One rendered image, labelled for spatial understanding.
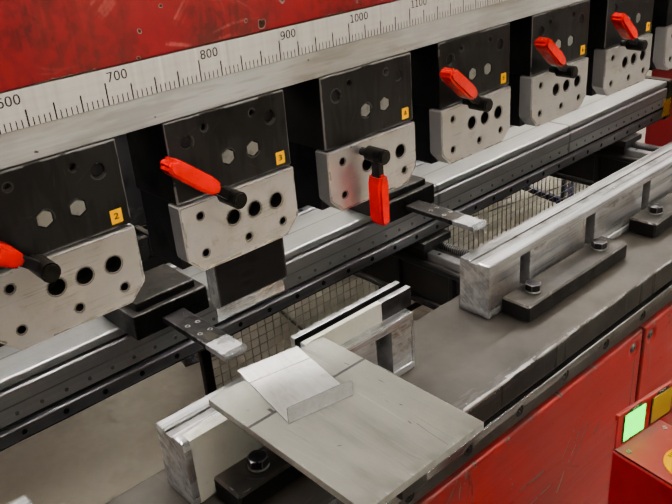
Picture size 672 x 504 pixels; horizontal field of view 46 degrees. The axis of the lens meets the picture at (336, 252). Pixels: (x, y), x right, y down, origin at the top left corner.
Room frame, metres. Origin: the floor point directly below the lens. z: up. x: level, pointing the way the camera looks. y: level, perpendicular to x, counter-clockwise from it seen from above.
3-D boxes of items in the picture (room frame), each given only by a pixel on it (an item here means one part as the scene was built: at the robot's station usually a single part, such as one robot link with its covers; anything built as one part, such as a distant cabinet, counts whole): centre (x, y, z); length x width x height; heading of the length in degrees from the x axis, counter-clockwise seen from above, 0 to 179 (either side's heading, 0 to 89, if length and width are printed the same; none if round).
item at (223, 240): (0.81, 0.12, 1.26); 0.15 x 0.09 x 0.17; 131
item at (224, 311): (0.83, 0.11, 1.13); 0.10 x 0.02 x 0.10; 131
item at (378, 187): (0.88, -0.05, 1.20); 0.04 x 0.02 x 0.10; 41
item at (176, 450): (0.87, 0.06, 0.92); 0.39 x 0.06 x 0.10; 131
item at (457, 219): (1.27, -0.15, 1.01); 0.26 x 0.12 x 0.05; 41
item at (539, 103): (1.20, -0.33, 1.26); 0.15 x 0.09 x 0.17; 131
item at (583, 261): (1.18, -0.39, 0.89); 0.30 x 0.05 x 0.03; 131
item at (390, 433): (0.72, 0.01, 1.00); 0.26 x 0.18 x 0.01; 41
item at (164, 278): (0.95, 0.22, 1.01); 0.26 x 0.12 x 0.05; 41
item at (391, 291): (0.94, -0.02, 0.98); 0.20 x 0.03 x 0.03; 131
